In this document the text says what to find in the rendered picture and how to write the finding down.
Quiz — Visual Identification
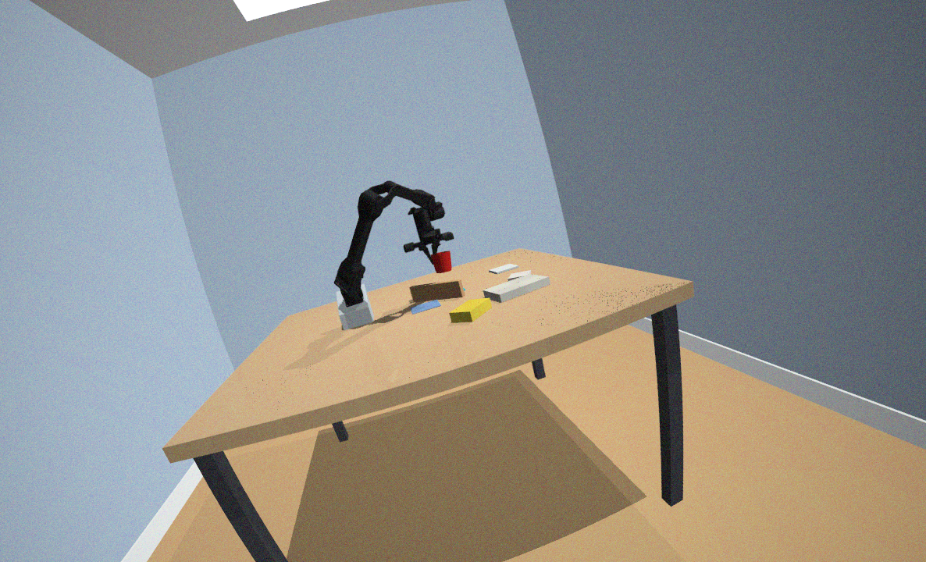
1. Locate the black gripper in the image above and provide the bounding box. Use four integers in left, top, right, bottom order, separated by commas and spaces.
404, 222, 454, 265

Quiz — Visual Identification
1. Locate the yellow rectangular block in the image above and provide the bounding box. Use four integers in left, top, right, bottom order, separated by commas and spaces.
449, 298, 492, 323

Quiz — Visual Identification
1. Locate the long wooden beam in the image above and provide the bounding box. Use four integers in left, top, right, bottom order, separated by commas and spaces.
409, 279, 465, 303

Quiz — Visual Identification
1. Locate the grey flat rectangular pad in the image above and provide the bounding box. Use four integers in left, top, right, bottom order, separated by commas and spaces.
483, 274, 550, 303

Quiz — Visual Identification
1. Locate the red cup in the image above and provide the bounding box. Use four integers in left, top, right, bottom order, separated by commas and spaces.
431, 251, 451, 273

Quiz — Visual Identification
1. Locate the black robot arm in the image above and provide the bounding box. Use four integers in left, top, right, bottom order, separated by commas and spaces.
334, 181, 445, 307

